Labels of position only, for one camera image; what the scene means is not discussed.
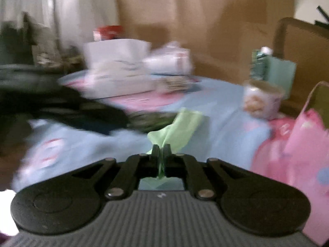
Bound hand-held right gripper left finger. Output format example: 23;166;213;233
72;144;161;200

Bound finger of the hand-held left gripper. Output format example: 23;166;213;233
38;100;129;136

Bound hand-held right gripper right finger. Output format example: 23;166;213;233
162;143;247;200

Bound light green cloth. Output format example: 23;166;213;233
146;107;204;180

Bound dark green patterned cloth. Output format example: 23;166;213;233
128;111;178;132

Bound dark clothing pile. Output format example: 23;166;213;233
0;12;86;73

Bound white tissue box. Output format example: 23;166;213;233
83;38;155;99

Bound blue pink printed blanket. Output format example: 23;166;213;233
12;69;273;194

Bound white curtain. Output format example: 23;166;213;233
0;0;119;50

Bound red printed box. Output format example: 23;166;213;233
93;25;124;42

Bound clear plastic bag white contents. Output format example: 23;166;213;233
143;42;194;76

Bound printed paper cup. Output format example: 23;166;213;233
242;79;285;120

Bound green drink carton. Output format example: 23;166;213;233
250;46;273;82

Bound pink gift bag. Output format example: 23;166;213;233
250;80;329;246

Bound black wall decal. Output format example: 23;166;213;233
316;5;329;28

